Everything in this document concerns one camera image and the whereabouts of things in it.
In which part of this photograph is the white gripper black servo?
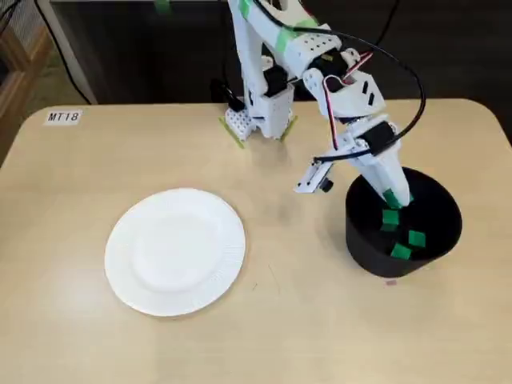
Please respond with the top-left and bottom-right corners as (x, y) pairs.
(337, 114), (414, 207)

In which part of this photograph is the black pot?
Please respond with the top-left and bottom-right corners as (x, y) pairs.
(344, 165), (464, 278)

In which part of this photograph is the white paper plate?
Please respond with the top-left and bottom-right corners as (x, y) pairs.
(103, 187), (246, 318)

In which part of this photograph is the black table clamp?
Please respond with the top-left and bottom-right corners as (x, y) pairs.
(210, 78), (245, 113)

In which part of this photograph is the dark partition panel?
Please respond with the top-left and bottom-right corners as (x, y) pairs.
(50, 0), (491, 106)

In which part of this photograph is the white MT18 label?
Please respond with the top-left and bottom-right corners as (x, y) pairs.
(42, 110), (82, 126)

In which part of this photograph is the wooden furniture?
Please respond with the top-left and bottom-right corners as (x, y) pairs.
(0, 15), (55, 167)

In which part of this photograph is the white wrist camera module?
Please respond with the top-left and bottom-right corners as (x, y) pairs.
(294, 147), (371, 195)

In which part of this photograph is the red white servo wire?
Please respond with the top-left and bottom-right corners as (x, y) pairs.
(322, 50), (375, 151)

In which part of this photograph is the thin black power cable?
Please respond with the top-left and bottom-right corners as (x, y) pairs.
(374, 0), (401, 47)

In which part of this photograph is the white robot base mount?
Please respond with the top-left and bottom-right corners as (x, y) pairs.
(224, 106), (261, 141)

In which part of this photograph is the white metal post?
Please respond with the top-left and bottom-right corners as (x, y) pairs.
(38, 0), (99, 106)

